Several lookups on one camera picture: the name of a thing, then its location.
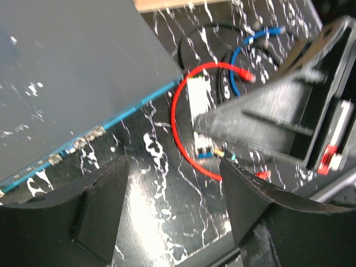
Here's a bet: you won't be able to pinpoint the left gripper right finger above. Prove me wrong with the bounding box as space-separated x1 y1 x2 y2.
220 159 355 266

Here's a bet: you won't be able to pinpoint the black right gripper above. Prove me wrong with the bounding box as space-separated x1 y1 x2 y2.
194 16 355 188

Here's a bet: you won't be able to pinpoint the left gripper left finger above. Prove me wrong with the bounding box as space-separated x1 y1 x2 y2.
1 155 129 266

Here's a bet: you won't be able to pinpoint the red cable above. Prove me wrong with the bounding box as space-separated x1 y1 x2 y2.
170 62 272 181

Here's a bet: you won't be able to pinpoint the silver plug with blue latch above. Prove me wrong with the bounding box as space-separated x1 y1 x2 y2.
186 75 214 159

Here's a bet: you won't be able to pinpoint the dark grey network switch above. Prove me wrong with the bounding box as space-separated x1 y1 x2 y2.
1 1 182 193

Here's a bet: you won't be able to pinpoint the black cable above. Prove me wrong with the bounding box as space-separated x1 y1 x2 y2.
177 22 281 103

